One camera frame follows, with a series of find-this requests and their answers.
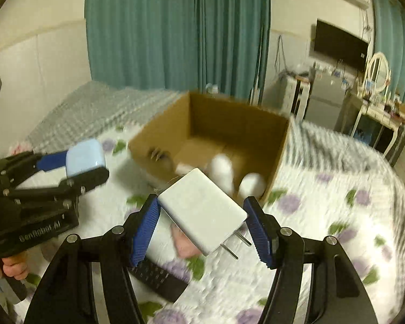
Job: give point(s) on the grey checked blanket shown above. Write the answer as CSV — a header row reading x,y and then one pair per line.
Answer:
x,y
98,108

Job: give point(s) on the wide green curtain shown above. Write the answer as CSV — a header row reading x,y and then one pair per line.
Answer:
x,y
162,30

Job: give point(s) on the white round container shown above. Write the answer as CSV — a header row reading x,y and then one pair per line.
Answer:
x,y
253,184

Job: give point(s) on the floral quilted blanket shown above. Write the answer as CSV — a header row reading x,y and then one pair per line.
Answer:
x,y
310,216

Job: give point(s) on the white plastic bottle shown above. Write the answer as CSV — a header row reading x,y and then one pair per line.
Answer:
x,y
222,172

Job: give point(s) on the narrow green curtain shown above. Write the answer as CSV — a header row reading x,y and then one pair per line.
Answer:
x,y
396,40

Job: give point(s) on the black remote control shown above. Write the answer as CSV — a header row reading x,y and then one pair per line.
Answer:
x,y
162,278

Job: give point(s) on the white drawer cabinet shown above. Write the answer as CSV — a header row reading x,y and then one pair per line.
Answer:
x,y
295,94

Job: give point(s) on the light blue plastic case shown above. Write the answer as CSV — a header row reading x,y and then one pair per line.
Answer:
x,y
85,157

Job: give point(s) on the brown cardboard box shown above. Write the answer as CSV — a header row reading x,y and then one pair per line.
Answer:
x,y
236,125

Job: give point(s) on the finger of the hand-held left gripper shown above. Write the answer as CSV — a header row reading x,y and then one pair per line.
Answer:
x,y
52,162
87,179

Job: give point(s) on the white oval mirror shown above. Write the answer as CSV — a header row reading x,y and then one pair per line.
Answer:
x,y
377,72

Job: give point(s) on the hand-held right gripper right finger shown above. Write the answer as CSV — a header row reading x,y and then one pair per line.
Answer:
x,y
259,233

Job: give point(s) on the black wall television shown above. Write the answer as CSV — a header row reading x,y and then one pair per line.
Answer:
x,y
341,45

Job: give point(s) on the white dressing table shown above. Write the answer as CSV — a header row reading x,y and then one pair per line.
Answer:
x,y
381,114

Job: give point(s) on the grey small fridge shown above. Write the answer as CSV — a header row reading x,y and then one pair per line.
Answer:
x,y
325,101

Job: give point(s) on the white power adapter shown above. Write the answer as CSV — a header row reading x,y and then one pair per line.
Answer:
x,y
202,206

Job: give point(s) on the person's left hand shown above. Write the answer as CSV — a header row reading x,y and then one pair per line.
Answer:
x,y
16,270

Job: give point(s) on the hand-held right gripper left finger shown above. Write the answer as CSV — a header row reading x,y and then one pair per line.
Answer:
x,y
144,231

